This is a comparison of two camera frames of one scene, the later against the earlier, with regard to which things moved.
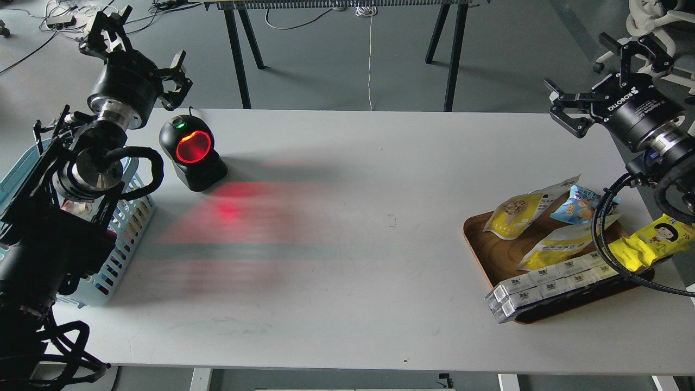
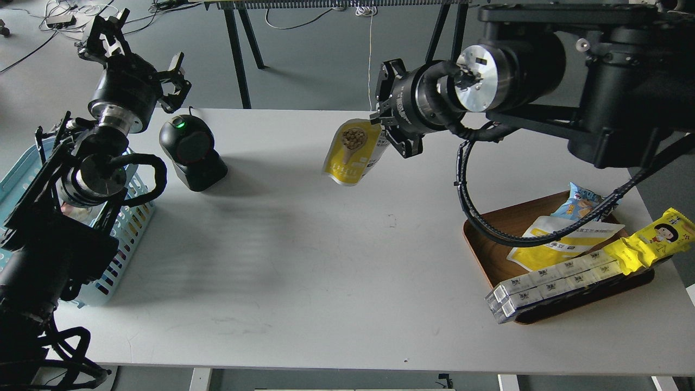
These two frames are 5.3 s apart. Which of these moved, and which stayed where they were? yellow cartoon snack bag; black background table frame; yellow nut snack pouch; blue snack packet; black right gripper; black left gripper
Moved: yellow nut snack pouch; black right gripper
Stayed: blue snack packet; yellow cartoon snack bag; black background table frame; black left gripper
